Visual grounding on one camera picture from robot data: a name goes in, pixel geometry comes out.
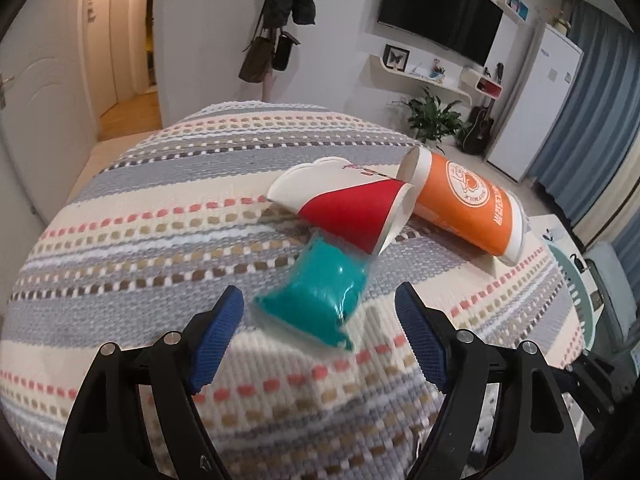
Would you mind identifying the teal plastic laundry basket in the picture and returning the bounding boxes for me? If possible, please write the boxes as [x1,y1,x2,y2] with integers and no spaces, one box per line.
[547,240,596,356]

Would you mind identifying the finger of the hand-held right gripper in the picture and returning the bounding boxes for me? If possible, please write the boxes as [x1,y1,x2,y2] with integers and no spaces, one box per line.
[562,351,631,421]

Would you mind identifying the black acoustic guitar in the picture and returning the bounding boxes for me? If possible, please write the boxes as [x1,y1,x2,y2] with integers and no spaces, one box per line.
[456,62,503,156]

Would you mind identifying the white low wall shelf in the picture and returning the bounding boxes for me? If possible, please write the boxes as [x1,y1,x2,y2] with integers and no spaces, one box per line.
[370,52,473,103]

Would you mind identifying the small potted flowers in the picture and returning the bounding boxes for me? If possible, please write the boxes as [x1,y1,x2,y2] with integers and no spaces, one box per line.
[550,7,573,36]

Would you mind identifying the framed butterfly picture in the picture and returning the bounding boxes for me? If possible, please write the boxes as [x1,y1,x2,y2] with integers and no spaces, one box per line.
[382,44,411,72]

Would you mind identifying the blue and white curtain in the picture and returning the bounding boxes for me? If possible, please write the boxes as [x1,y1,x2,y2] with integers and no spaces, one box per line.
[525,0,640,261]

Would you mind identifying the teal plastic packet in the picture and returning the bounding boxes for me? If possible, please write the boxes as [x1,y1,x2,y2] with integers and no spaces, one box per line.
[251,237,373,353]

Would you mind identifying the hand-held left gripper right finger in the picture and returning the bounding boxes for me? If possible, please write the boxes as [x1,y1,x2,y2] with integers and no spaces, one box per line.
[395,281,583,480]

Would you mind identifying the white standing air conditioner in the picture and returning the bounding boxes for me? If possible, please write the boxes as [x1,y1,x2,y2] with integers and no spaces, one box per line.
[486,20,585,183]

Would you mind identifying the small black hanging bag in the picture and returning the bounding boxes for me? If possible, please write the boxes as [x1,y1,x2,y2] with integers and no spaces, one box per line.
[271,30,301,72]

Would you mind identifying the brown hanging bag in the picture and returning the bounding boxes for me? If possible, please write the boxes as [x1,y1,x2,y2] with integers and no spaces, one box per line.
[238,12,276,83]

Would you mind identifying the orange paper cup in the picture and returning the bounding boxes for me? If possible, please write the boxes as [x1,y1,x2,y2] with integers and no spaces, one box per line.
[396,147,530,267]

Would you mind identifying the green potted plant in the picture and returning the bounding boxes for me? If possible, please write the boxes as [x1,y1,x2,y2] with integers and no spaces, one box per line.
[392,87,468,146]

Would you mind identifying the light blue chair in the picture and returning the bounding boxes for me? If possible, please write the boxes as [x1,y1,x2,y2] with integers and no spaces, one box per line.
[585,240,640,356]

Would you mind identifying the white and red box shelf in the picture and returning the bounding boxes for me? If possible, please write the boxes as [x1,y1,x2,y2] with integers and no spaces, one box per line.
[460,66,503,98]

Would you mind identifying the white coffee table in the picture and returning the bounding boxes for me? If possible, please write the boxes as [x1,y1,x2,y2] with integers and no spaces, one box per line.
[527,214,566,246]

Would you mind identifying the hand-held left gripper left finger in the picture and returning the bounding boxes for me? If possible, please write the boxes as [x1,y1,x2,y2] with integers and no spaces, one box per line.
[57,285,246,480]

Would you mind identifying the red and white paper cup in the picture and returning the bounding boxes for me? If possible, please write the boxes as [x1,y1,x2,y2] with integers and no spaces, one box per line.
[266,156,416,257]

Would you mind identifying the white door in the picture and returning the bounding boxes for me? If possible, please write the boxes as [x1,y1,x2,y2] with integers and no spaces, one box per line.
[0,0,101,226]

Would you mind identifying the black flat television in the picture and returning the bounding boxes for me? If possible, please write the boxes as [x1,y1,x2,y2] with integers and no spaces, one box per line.
[376,0,504,67]

